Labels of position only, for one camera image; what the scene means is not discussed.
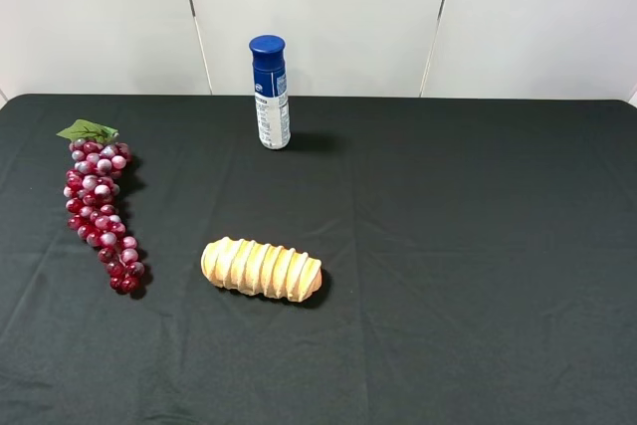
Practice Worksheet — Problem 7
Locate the red artificial grape bunch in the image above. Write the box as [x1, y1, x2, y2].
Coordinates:
[57, 118, 145, 295]

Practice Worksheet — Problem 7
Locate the blue and white bottle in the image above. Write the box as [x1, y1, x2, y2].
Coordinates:
[249, 35, 291, 150]

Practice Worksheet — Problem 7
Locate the ridged bread loaf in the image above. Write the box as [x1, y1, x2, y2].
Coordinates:
[200, 237, 322, 303]

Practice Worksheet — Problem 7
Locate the black tablecloth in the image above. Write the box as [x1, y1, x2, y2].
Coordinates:
[1, 95, 636, 424]

